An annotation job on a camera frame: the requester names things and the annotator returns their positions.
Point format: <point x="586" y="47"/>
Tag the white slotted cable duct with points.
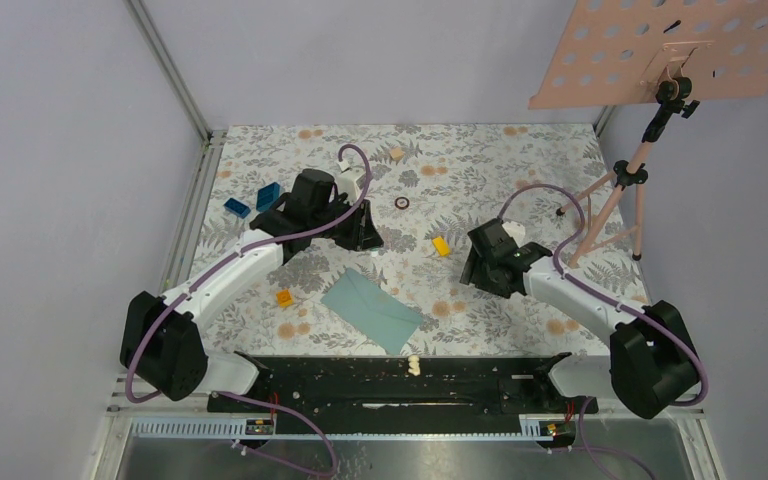
<point x="259" y="427"/>

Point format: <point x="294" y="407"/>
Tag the large blue lego brick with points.
<point x="267" y="196"/>

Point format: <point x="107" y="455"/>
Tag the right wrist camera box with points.
<point x="516" y="231"/>

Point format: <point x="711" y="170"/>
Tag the floral patterned table mat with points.
<point x="456" y="178"/>

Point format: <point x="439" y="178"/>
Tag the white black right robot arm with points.
<point x="651" y="363"/>

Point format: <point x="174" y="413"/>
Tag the teal paper envelope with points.
<point x="382" y="318"/>

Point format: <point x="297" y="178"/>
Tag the aluminium frame post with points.
<point x="157" y="47"/>

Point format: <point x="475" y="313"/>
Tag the yellow rectangular block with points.
<point x="441" y="246"/>

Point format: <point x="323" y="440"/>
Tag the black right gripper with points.
<point x="473" y="264"/>

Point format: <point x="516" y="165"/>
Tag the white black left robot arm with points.
<point x="162" y="348"/>

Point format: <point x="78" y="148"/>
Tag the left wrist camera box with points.
<point x="351" y="183"/>

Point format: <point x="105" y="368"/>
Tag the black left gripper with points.
<point x="369" y="237"/>

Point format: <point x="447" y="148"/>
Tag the pink music stand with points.
<point x="671" y="53"/>

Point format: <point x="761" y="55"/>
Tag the small orange lego brick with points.
<point x="284" y="298"/>

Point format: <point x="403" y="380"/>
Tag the small blue lego brick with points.
<point x="237" y="208"/>

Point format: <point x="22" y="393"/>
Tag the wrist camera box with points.
<point x="516" y="231"/>
<point x="351" y="183"/>

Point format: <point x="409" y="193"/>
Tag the cream chess knight piece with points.
<point x="414" y="365"/>

